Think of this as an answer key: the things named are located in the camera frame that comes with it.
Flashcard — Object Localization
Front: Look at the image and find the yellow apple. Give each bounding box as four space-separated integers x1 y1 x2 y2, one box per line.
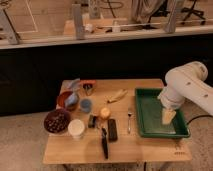
100 107 111 120

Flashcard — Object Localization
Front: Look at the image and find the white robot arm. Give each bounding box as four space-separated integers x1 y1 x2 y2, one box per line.
158 61 213 125

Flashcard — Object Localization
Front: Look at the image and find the green plastic tray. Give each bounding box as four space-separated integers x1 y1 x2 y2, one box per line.
135 88 190 138

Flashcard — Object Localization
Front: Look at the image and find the silver fork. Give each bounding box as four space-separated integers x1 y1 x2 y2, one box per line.
127 108 132 134

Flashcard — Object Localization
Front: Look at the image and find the yellow banana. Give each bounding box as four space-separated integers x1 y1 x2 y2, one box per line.
107 89 127 103

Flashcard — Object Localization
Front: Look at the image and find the black rectangular block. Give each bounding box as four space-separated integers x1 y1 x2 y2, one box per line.
108 119 118 142

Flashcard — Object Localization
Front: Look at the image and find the wooden table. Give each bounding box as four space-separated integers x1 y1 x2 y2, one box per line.
43 79 191 164

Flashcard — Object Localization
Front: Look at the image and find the small dark green object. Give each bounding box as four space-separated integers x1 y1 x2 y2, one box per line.
88 115 97 128

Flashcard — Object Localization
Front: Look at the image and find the blue small cup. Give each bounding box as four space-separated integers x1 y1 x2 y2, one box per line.
80 98 92 113

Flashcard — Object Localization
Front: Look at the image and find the white cup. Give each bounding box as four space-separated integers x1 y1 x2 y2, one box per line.
68 119 85 139

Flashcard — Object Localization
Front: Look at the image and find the blue crumpled cloth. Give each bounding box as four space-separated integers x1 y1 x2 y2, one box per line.
64 93 79 108

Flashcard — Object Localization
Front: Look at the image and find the brown bowl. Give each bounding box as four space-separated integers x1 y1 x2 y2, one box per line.
57 91 78 111

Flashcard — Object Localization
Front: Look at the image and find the dark bowl of nuts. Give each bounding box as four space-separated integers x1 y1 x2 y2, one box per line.
44 109 71 133

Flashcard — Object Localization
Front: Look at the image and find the black cable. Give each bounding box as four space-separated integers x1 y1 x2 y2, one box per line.
185 114 213 127

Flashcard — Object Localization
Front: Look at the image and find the black handled knife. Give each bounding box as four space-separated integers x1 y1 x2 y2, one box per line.
101 128 108 159

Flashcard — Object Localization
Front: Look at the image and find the orange handled tool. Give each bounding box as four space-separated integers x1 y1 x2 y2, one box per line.
80 80 96 96

